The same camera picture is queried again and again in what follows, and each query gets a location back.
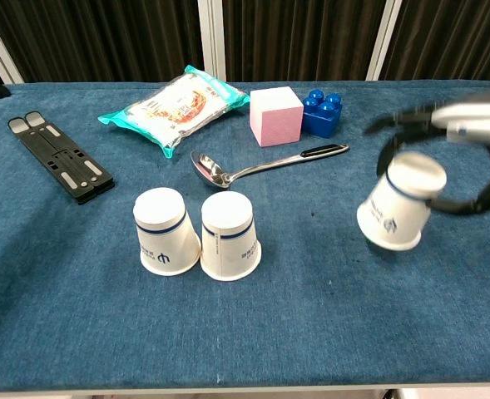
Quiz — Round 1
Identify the dark pleated curtain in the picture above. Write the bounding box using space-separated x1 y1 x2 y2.
0 0 490 86

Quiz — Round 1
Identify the steel ladle black handle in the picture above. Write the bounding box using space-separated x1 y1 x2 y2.
190 143 350 190

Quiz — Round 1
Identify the white paper cup blue stripe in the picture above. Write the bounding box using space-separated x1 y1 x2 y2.
356 150 448 252
132 187 201 277
200 190 263 282

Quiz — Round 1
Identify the teal snack packet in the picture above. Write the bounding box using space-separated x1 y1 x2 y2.
97 64 250 160

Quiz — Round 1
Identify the black folding stand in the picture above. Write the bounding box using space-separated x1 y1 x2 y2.
7 111 116 205

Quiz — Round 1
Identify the pink foam cube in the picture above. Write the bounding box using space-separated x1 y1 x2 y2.
249 86 304 148

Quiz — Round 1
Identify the blue tablecloth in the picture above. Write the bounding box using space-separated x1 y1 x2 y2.
0 80 490 394

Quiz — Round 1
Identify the white table frame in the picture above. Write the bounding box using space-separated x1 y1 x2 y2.
0 382 490 399

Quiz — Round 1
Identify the blue toy building brick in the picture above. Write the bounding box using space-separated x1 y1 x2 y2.
301 87 344 139

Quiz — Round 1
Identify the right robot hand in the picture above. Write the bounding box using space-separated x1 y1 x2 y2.
363 91 490 216

